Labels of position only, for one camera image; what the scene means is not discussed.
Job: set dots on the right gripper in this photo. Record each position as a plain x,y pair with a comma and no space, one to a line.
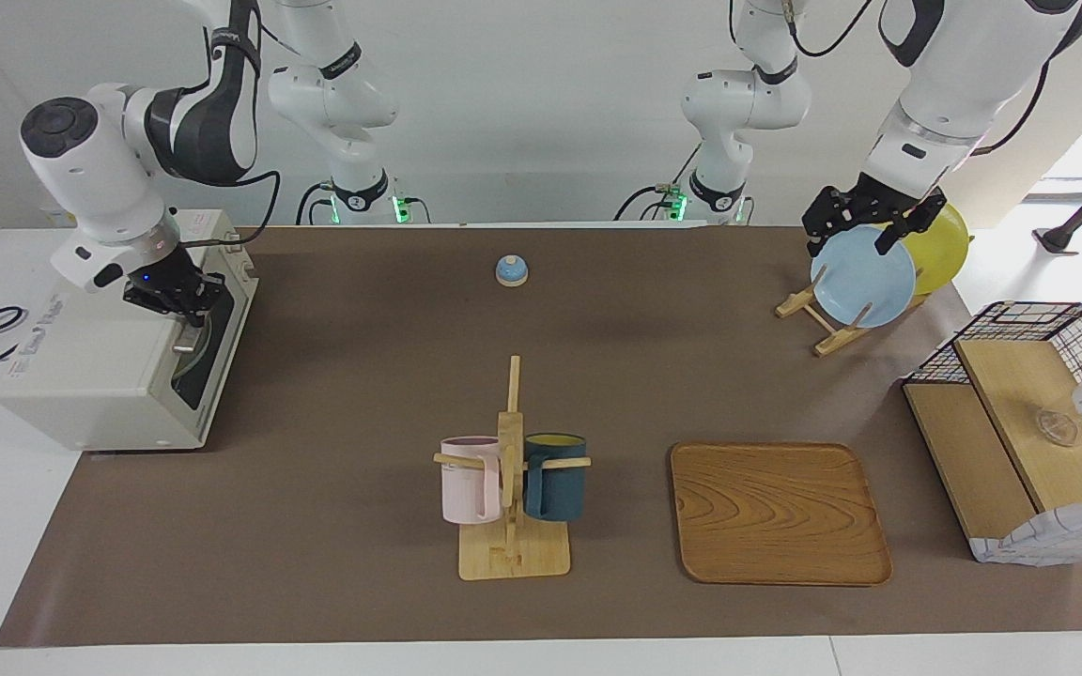
170,280

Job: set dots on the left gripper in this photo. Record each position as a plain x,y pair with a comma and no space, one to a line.
879,202

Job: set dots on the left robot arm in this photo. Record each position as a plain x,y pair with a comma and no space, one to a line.
935,103

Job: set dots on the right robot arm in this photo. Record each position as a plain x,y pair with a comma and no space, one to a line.
90,169

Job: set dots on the white toaster oven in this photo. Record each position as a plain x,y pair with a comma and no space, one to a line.
90,376

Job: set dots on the light blue plate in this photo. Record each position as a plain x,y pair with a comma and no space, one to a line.
865,282

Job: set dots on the yellow plate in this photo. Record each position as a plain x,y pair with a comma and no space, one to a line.
940,253

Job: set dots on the wooden plate rack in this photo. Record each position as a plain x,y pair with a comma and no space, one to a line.
827,340

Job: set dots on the small clear glass object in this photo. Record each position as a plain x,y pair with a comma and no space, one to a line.
1058,427

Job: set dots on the wooden tray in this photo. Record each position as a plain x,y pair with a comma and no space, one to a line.
776,512

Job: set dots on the blue call bell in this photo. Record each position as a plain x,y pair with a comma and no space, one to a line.
512,270

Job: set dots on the pink mug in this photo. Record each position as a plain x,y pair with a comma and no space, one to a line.
468,483

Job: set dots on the wooden mug holder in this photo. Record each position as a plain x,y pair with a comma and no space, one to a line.
509,554

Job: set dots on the dark teal mug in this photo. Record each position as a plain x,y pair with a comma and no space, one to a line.
555,488

